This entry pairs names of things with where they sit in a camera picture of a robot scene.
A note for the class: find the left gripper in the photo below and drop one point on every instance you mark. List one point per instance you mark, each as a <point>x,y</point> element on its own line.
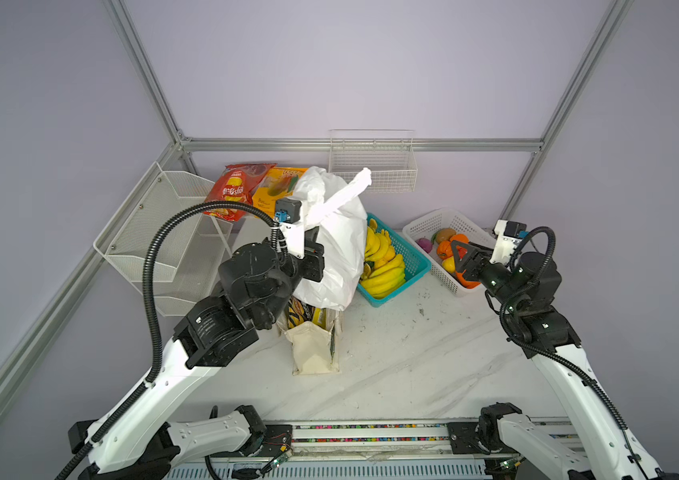
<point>311,271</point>

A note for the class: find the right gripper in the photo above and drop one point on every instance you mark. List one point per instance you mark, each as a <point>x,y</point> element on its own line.
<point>467,258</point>

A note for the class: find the yellow snack packet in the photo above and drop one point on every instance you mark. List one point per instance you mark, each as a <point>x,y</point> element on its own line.
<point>319,317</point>

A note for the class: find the white plastic bag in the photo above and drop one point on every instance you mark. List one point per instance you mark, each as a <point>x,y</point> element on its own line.
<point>334,207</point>

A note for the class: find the black yellow chips bag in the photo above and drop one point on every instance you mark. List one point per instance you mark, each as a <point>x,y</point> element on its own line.
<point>297,313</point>

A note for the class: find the beige canvas tote bag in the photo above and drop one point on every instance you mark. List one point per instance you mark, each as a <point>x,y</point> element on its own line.
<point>314,350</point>

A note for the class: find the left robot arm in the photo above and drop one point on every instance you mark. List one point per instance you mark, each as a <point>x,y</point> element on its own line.
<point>136,440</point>

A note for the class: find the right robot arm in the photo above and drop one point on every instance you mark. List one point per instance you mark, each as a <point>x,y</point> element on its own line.
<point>520,280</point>

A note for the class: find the orange toy fruit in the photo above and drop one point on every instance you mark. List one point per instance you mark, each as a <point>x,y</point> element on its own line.
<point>467,281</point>
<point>459,238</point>

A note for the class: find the brown toy potato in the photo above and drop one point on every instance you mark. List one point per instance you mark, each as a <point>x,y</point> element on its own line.
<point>443,235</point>

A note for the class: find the white plastic basket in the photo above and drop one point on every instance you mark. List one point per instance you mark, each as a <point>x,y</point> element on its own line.
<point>427,226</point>

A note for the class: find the teal plastic basket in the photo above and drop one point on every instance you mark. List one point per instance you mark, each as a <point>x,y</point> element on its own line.
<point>415,263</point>

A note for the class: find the small yellow banana bunch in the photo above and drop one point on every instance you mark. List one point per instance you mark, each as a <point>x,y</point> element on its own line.
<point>379,247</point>

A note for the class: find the large yellow banana bunch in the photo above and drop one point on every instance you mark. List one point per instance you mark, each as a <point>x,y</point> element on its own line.
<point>386,279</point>

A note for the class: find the orange snack bag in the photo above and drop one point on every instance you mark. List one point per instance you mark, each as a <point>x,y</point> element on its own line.
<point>278,183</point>

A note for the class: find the red chips bag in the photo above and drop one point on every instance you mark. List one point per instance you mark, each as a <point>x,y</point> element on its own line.
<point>238,182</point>

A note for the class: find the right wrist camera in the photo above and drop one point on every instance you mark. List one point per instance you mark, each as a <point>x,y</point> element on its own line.
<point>509,235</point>

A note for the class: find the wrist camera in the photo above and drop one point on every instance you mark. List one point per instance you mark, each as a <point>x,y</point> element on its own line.
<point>288,215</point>
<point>509,235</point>

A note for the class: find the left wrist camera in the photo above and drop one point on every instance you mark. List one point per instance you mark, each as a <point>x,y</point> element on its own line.
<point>288,215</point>

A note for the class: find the white wire wall basket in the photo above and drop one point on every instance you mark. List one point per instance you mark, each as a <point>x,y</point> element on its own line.
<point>388,153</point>

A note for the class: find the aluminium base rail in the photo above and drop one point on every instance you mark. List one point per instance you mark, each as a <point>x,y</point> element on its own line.
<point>418,449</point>

